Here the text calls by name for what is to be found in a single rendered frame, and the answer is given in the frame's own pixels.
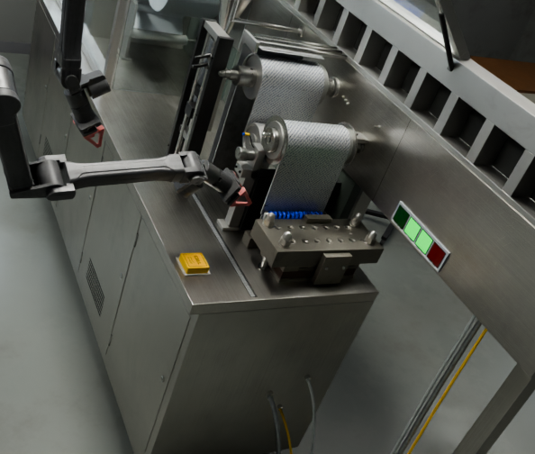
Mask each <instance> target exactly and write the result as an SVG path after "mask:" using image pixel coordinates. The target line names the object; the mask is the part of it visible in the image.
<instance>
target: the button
mask: <svg viewBox="0 0 535 454"><path fill-rule="evenodd" d="M179 261H180V263H181V265H182V267H183V269H184V271H185V272H186V274H199V273H208V271H209V268H210V267H209V266H208V264H207V262H206V260H205V258H204V256H203V254H202V253H180V256H179Z"/></svg>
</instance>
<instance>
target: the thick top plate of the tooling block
mask: <svg viewBox="0 0 535 454"><path fill-rule="evenodd" d="M350 220H351V219H332V220H331V223H306V222H305V221H304V219H275V223H274V227H273V228H267V227H265V226H264V225H263V224H262V223H263V220H262V219H256V220H255V222H254V225H253V227H252V230H251V233H250V236H251V237H252V239H253V240H254V241H255V242H256V244H257V246H258V248H259V249H260V251H261V252H262V254H263V255H264V257H265V259H266V260H267V262H268V264H269V265H270V267H272V268H281V267H303V266H318V264H319V262H320V260H321V257H322V254H323V253H341V252H349V253H350V254H351V255H352V259H351V261H350V263H349V264H369V263H377V262H378V260H379V258H380V256H381V254H382V252H383V250H384V248H383V247H382V246H381V244H380V243H379V242H378V241H377V240H376V241H375V245H374V246H369V245H367V244H366V243H365V242H364V239H365V238H366V236H367V235H368V234H369V230H368V229H367V227H366V226H365V225H364V224H363V223H362V222H361V223H360V225H359V227H358V228H355V227H352V226H351V225H350V224H349V221H350ZM285 232H291V233H292V239H291V243H290V247H289V248H284V247H281V246H280V245H279V244H278V241H280V239H281V236H283V234H284V233H285Z"/></svg>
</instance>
